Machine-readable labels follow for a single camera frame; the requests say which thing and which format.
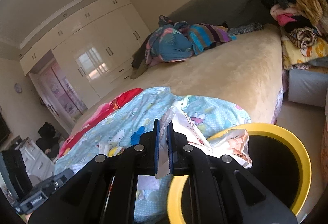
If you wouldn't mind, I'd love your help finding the white printed plastic bag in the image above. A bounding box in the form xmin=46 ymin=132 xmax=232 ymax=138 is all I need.
xmin=155 ymin=106 xmax=252 ymax=179

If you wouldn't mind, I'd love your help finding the yellow white snack bag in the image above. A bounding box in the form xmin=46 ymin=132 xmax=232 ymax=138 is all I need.
xmin=98 ymin=142 xmax=125 ymax=157

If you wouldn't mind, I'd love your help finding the blue glove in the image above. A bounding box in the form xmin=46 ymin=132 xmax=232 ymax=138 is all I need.
xmin=130 ymin=126 xmax=145 ymax=145

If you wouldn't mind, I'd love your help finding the yellow rim trash bin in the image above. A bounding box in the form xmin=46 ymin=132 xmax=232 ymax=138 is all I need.
xmin=167 ymin=122 xmax=313 ymax=224

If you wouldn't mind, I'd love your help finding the white drawer cabinet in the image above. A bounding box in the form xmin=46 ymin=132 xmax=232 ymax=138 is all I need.
xmin=18 ymin=138 xmax=55 ymax=186

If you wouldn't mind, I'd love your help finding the black bag on floor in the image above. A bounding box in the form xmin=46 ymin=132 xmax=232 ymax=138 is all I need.
xmin=36 ymin=122 xmax=59 ymax=160

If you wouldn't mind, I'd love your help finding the red pink blanket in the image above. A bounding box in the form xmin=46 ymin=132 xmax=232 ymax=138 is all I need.
xmin=58 ymin=88 xmax=143 ymax=158

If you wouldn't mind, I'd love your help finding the Hello Kitty blue blanket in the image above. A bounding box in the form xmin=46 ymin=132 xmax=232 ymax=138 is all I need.
xmin=53 ymin=86 xmax=253 ymax=223

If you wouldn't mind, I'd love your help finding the pink sliding door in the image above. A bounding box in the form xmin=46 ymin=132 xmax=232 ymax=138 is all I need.
xmin=39 ymin=59 xmax=87 ymax=126

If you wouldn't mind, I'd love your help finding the beige bed mattress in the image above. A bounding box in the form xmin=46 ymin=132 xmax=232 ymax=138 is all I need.
xmin=71 ymin=24 xmax=282 ymax=134

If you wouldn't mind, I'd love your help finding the brown dark garment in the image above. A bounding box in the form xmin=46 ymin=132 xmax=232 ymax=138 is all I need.
xmin=130 ymin=34 xmax=151 ymax=79

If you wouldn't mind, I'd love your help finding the grey storage box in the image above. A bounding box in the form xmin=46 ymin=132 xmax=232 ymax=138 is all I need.
xmin=288 ymin=69 xmax=327 ymax=107

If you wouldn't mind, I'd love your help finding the cream wardrobe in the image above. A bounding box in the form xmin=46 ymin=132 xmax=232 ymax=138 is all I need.
xmin=20 ymin=0 xmax=150 ymax=108

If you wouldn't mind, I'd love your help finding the striped colourful cloth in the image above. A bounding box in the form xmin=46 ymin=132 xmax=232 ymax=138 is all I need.
xmin=188 ymin=23 xmax=236 ymax=55

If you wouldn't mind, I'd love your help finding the blue floral quilt bundle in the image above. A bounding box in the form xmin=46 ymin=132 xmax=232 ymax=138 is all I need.
xmin=145 ymin=15 xmax=194 ymax=67

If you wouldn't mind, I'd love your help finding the pile of clothes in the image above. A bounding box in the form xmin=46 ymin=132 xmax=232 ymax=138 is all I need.
xmin=260 ymin=0 xmax=327 ymax=70

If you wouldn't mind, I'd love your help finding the wall clock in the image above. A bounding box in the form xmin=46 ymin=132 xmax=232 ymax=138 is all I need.
xmin=14 ymin=83 xmax=22 ymax=94

